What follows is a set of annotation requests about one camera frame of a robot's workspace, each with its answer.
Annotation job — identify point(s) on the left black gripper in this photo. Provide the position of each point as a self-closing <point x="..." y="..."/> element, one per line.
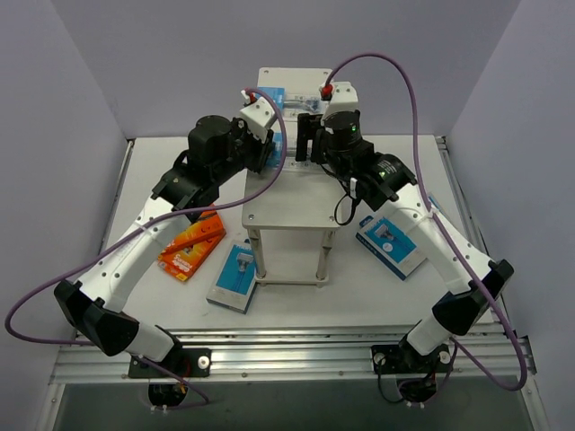
<point x="261" y="151"/>

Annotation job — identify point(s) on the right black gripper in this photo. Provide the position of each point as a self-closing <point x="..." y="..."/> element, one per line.
<point x="317" y="145"/>

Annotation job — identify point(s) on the Gillette SkinGuard blister pack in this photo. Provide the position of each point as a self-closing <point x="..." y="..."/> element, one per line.
<point x="290" y="164"/>

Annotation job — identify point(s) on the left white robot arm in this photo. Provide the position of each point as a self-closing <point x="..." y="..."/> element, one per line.
<point x="94" y="303"/>

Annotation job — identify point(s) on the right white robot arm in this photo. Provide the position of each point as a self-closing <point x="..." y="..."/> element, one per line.
<point x="385" y="183"/>

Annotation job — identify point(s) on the white two-tier shelf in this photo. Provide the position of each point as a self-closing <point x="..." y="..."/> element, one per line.
<point x="291" y="226"/>

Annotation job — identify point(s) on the upper orange Fusion5 razor box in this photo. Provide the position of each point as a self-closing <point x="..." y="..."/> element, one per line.
<point x="209" y="226"/>

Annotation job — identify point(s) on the orange fusion5 razor box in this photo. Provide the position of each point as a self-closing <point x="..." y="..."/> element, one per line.
<point x="209" y="226"/>
<point x="183" y="264"/>

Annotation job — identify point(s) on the blue Harry's box front left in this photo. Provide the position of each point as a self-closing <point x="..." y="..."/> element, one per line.
<point x="235" y="282"/>

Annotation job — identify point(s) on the blue harry's box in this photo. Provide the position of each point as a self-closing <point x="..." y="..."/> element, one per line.
<point x="235" y="282"/>
<point x="390" y="245"/>
<point x="433" y="201"/>

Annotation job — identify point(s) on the lower orange Fusion5 razor box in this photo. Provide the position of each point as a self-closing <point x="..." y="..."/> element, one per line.
<point x="183" y="264"/>

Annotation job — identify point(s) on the blue Harry's box far right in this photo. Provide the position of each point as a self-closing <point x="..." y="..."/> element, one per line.
<point x="433" y="201"/>

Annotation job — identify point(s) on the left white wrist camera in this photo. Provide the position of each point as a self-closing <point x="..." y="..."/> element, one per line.
<point x="258" y="115"/>

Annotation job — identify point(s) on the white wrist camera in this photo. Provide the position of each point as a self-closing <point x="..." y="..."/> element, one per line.
<point x="258" y="115"/>
<point x="340" y="96"/>

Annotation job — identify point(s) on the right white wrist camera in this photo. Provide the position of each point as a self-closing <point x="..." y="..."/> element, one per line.
<point x="340" y="96"/>

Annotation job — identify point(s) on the aluminium mounting rail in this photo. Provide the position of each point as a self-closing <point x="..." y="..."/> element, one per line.
<point x="247" y="355"/>

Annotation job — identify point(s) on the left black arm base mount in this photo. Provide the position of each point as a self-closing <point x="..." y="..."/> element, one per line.
<point x="185" y="362"/>

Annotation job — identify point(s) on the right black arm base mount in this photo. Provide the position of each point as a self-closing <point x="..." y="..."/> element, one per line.
<point x="395" y="359"/>

